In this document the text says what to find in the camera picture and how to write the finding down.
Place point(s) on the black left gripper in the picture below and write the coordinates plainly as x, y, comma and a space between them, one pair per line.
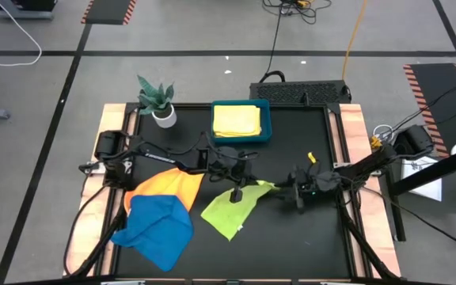
232, 166

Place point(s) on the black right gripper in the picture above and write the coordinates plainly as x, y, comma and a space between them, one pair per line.
315, 183

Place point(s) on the green microfiber towel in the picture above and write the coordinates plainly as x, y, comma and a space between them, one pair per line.
228, 215

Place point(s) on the yellow microfiber towel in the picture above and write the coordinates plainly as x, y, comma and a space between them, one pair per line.
236, 120

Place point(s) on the orange microfiber towel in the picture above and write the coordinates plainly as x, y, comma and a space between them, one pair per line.
172, 186

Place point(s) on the blue microfiber towel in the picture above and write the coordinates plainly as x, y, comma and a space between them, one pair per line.
156, 233

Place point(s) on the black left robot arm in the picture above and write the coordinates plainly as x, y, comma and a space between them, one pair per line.
164, 158

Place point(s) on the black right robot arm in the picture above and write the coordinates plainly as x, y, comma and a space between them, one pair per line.
370, 164

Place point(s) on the yellow tape tag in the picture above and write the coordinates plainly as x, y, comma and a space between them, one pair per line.
311, 157

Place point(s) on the blue plastic bin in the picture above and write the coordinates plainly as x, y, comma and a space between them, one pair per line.
266, 118

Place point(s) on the black perforated computer case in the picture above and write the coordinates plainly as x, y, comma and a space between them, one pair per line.
291, 93

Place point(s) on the green plant in white pot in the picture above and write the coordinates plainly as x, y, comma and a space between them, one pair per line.
164, 118

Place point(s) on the light wooden board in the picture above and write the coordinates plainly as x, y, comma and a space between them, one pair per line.
382, 241
91, 225

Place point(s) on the white paper sheet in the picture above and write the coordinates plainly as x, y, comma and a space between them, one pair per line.
422, 186

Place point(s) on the black metal beam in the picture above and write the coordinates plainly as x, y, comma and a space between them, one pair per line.
449, 166

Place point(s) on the dark side stand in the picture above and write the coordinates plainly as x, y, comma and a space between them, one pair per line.
453, 202

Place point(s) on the black hazard-striped floor mat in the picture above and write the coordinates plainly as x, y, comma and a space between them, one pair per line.
109, 10
445, 91

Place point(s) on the black metal table frame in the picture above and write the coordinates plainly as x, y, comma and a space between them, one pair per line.
130, 106

